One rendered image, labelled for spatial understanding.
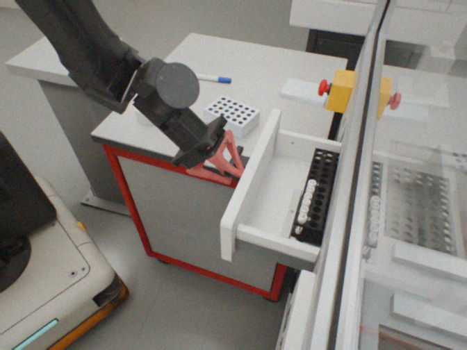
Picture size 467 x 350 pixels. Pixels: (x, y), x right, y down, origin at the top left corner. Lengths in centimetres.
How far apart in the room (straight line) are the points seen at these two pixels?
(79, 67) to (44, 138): 185
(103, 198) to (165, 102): 137
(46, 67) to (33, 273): 69
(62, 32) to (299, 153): 46
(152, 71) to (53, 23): 11
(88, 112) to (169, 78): 91
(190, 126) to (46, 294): 90
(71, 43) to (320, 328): 37
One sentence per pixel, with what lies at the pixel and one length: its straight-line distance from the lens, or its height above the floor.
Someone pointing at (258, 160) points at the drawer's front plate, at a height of 93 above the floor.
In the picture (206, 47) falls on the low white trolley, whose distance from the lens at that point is 123.
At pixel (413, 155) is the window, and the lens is 23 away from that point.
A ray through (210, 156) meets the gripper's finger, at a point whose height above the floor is 97.
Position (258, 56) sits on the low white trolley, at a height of 76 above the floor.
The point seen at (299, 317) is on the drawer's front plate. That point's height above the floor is 93.
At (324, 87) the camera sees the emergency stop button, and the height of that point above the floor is 89.
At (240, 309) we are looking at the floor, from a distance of 138.
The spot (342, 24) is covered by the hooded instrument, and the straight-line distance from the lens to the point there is 127.
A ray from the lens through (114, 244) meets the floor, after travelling 160.
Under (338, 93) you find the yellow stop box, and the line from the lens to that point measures 79.
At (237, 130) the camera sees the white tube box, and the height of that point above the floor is 78.
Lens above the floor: 131
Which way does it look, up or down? 49 degrees down
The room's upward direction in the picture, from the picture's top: straight up
